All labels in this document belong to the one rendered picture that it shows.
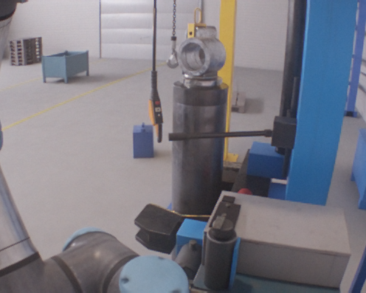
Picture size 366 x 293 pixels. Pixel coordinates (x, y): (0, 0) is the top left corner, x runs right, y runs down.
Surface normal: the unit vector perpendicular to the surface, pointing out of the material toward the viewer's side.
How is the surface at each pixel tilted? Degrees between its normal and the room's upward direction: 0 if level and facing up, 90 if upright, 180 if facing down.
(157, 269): 5
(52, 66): 90
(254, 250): 90
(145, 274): 5
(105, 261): 28
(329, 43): 90
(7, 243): 54
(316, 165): 90
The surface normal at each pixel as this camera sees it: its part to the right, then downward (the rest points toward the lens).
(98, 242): 0.01, -0.92
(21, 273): 0.66, -0.35
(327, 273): -0.29, 0.34
